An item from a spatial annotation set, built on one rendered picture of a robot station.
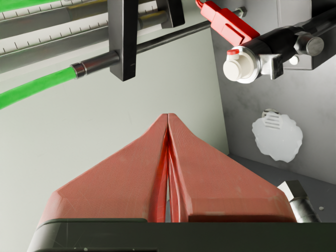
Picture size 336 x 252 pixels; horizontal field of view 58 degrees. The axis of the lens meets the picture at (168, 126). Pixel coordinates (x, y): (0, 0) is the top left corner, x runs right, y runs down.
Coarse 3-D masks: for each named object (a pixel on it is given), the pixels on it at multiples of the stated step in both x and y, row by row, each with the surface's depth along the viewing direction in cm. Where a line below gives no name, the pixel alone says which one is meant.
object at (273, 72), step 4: (276, 56) 20; (280, 56) 20; (272, 60) 19; (276, 60) 20; (280, 60) 20; (272, 64) 19; (276, 64) 20; (280, 64) 20; (272, 68) 20; (276, 68) 20; (280, 68) 20; (272, 72) 20; (276, 72) 20; (280, 72) 20; (272, 76) 20; (276, 76) 20
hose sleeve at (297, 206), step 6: (300, 198) 22; (294, 204) 22; (300, 204) 21; (306, 204) 21; (294, 210) 21; (300, 210) 21; (306, 210) 21; (312, 210) 21; (300, 216) 21; (306, 216) 21; (312, 216) 21; (318, 216) 21
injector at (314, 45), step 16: (320, 16) 28; (272, 32) 24; (288, 32) 24; (304, 32) 24; (320, 32) 28; (240, 48) 22; (256, 48) 21; (272, 48) 22; (288, 48) 23; (304, 48) 23; (320, 48) 22; (256, 64) 21; (240, 80) 23
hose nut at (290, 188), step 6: (294, 180) 23; (282, 186) 23; (288, 186) 22; (294, 186) 22; (300, 186) 22; (288, 192) 22; (294, 192) 22; (300, 192) 22; (288, 198) 22; (294, 198) 22; (306, 198) 22
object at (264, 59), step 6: (258, 54) 21; (264, 54) 21; (270, 54) 20; (276, 54) 20; (264, 60) 21; (282, 60) 20; (264, 66) 21; (282, 66) 20; (264, 72) 21; (282, 72) 20
